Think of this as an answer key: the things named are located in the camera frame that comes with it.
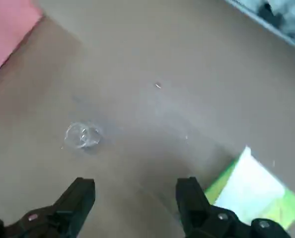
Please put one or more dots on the clear water droplet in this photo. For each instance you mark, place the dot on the clear water droplet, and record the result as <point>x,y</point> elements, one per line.
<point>158,85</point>

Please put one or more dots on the pink plastic rectangular container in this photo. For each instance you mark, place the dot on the pink plastic rectangular container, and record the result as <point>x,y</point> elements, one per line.
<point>6,29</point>

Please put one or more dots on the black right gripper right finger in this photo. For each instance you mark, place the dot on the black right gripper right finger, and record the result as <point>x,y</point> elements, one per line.
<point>194,203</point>

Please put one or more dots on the green tissue pack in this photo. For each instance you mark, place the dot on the green tissue pack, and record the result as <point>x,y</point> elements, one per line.
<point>291,205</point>

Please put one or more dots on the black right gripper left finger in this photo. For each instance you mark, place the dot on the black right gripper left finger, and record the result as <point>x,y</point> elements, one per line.
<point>70,203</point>

